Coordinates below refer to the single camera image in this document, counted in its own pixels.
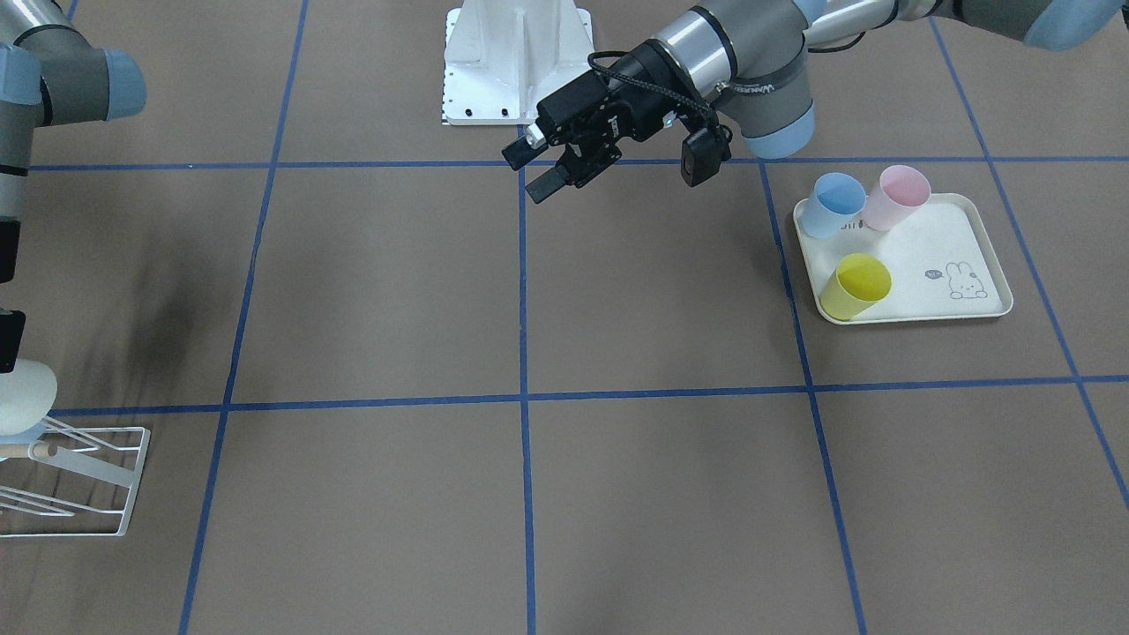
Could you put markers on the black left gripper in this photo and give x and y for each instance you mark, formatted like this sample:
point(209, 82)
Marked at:
point(639, 81)

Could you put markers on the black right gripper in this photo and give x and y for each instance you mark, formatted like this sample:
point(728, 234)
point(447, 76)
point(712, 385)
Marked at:
point(6, 291)

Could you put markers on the pale cream cup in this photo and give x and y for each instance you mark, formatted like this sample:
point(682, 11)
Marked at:
point(27, 395)

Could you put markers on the light blue cup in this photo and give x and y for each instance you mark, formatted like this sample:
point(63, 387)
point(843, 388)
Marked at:
point(835, 201)
point(25, 437)

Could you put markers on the yellow cup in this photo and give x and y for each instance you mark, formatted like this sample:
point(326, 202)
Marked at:
point(856, 283)

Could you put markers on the pink cup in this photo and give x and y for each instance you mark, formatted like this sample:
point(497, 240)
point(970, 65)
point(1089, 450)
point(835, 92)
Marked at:
point(900, 191)

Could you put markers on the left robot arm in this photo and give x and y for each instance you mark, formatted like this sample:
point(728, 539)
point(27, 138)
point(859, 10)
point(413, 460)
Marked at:
point(728, 69)

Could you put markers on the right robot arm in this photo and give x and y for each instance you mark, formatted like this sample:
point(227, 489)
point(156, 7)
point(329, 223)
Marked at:
point(51, 75)

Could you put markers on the cream plastic tray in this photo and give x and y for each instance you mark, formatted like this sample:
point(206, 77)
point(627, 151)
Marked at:
point(942, 262)

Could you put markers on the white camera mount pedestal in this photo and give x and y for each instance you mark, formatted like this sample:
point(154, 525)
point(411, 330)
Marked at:
point(503, 57)

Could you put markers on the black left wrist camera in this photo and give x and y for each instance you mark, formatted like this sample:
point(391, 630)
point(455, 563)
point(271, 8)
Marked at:
point(703, 152)

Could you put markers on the white wire cup rack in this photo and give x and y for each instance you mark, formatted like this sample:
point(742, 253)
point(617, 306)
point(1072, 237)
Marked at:
point(74, 482)

